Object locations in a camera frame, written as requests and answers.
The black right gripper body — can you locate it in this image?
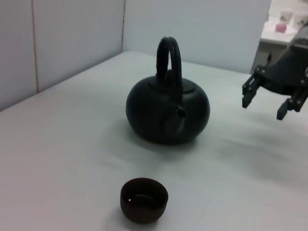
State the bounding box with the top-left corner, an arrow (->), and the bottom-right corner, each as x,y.
255,46 -> 308,96

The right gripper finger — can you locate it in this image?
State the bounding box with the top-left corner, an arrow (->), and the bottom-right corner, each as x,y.
242,71 -> 262,109
276,86 -> 308,121

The black cast iron teapot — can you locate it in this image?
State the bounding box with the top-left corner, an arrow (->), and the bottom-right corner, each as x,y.
125,36 -> 211,146

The dark brown teacup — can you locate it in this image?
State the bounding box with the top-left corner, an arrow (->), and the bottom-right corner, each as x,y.
120,177 -> 169,223

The white background table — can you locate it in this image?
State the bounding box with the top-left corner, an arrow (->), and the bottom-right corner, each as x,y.
260,20 -> 300,47

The white printed paper cup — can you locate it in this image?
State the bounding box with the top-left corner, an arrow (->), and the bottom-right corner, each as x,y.
293,13 -> 308,30
280,8 -> 293,25

